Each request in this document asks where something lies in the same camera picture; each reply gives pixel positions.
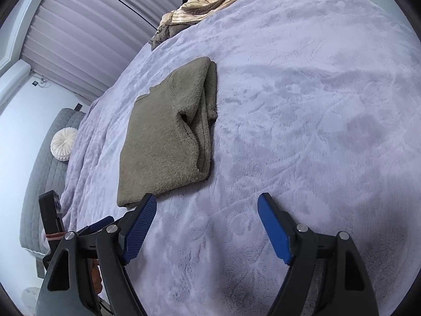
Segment pale pleated curtain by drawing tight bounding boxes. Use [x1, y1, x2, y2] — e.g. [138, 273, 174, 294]
[20, 0, 211, 101]

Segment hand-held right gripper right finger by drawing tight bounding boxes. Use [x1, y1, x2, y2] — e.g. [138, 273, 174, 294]
[257, 192, 380, 316]

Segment lavender plush blanket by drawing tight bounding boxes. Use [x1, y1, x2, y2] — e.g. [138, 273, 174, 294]
[62, 0, 415, 316]

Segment white air conditioner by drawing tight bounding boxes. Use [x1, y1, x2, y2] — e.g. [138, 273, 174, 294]
[0, 63, 31, 112]

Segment person's left hand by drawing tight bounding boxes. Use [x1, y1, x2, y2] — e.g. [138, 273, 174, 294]
[91, 259, 102, 296]

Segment white round pillow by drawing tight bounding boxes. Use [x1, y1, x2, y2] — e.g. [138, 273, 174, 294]
[50, 128, 79, 162]

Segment olive fleece garment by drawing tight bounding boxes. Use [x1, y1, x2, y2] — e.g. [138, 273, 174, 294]
[117, 57, 219, 209]

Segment grey crumpled cloth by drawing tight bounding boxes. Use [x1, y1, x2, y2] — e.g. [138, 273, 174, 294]
[151, 22, 185, 52]

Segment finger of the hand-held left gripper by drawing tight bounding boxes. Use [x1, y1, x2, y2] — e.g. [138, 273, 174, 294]
[77, 215, 115, 238]

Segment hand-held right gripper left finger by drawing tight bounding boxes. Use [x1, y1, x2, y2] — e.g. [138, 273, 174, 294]
[34, 194, 158, 316]

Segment grey quilted headboard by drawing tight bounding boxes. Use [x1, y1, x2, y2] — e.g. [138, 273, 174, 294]
[20, 108, 87, 258]

